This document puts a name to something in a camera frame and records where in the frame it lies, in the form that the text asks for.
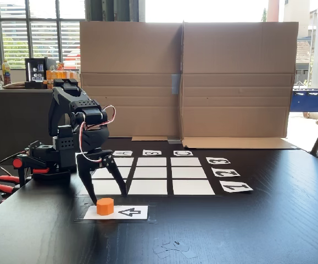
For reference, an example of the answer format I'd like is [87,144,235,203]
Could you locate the white nine-square grid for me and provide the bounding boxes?
[77,155,222,197]

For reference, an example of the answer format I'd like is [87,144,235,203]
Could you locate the paper sheet number 3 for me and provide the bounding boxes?
[205,157,231,165]

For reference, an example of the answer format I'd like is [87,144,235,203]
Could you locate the round orange token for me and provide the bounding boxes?
[96,198,115,216]

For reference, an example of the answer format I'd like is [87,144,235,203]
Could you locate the white paper sheet with arrow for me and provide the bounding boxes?
[75,203,157,223]

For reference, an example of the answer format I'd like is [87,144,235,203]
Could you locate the clear tape scraps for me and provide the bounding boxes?
[152,240,198,260]

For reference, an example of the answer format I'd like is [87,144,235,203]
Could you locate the paper sheet number 1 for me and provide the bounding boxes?
[219,181,254,194]

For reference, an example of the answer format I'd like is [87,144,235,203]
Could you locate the brown cardboard wall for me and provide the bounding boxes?
[79,20,185,141]
[180,20,299,151]

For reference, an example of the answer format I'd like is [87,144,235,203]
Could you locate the thin power cable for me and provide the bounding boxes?
[0,150,29,177]

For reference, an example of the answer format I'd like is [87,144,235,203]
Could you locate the yellow drink bottle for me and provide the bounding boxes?
[1,59,12,85]

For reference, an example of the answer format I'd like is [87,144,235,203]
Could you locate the paper sheet number 2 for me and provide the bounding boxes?
[211,168,241,178]

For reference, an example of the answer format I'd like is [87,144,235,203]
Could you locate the blue foosball table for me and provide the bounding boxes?
[292,87,318,119]

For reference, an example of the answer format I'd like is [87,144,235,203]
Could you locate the orange boxes stack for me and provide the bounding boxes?
[43,62,80,90]

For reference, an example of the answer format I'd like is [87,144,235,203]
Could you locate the red black clamp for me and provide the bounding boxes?
[0,153,51,207]

